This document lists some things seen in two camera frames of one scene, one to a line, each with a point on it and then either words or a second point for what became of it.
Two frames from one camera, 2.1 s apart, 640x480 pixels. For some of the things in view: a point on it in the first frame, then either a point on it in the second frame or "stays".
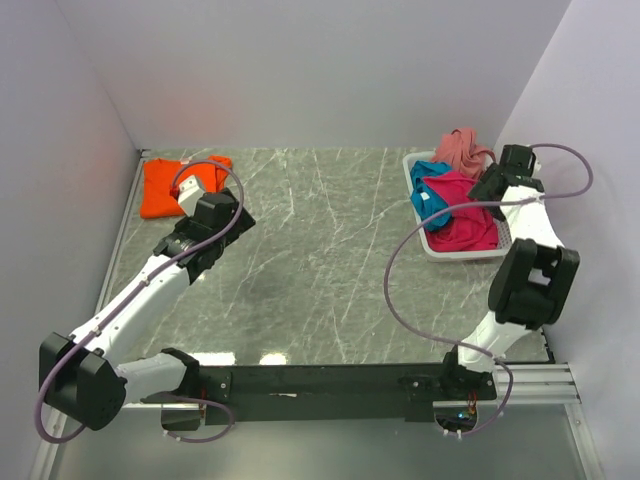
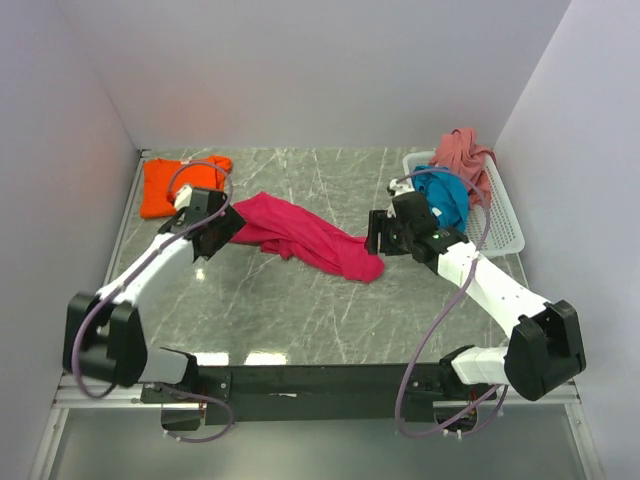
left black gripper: [244, 223] stays
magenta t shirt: [469, 229] → [288, 230]
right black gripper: [479, 192] → [377, 224]
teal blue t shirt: [425, 200] stays
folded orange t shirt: [157, 196] stays
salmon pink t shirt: [458, 150] stays
